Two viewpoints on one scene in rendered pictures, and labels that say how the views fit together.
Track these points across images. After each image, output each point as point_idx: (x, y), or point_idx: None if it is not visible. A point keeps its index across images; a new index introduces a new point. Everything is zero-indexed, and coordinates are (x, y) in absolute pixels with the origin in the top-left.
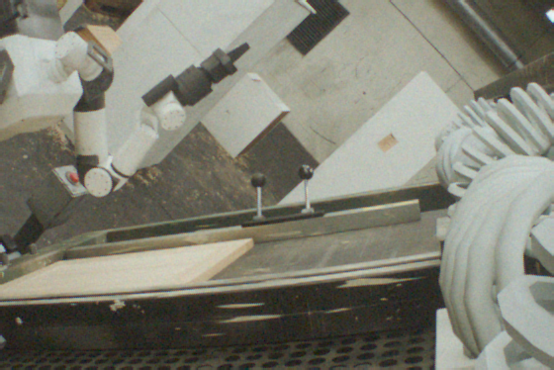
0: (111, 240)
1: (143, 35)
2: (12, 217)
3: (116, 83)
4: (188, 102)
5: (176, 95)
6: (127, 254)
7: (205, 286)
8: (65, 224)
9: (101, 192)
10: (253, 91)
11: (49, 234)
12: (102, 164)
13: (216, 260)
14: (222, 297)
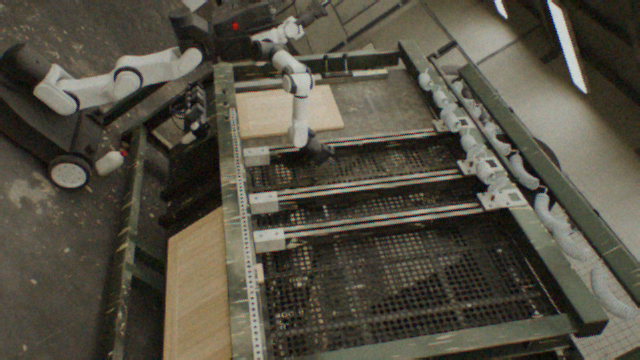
0: (234, 70)
1: None
2: (67, 17)
3: None
4: (305, 28)
5: (301, 25)
6: (275, 91)
7: (379, 136)
8: (89, 9)
9: (261, 64)
10: None
11: (89, 23)
12: None
13: (334, 104)
14: (388, 141)
